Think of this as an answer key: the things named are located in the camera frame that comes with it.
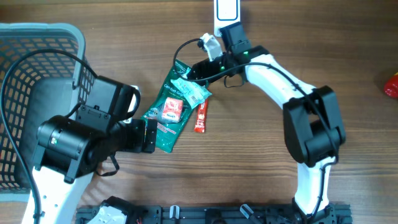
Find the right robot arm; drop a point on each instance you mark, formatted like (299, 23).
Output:
(313, 127)

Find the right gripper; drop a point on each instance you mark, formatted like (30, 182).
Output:
(206, 65)

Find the red Kleenex tissue pack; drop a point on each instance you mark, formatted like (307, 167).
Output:
(172, 110)

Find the white wipes packet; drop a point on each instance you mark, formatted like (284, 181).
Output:
(192, 92)

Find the green 3M gloves package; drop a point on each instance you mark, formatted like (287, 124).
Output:
(168, 133)

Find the red sauce bottle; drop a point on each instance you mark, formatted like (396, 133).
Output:
(391, 86)

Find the white barcode scanner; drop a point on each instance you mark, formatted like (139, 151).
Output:
(226, 12)

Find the red sauce sachet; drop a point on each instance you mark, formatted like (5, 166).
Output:
(201, 117)

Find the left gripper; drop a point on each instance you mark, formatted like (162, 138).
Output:
(138, 126)

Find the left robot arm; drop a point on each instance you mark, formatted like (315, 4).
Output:
(70, 148)

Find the grey black shopping basket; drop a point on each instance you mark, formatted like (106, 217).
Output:
(42, 86)

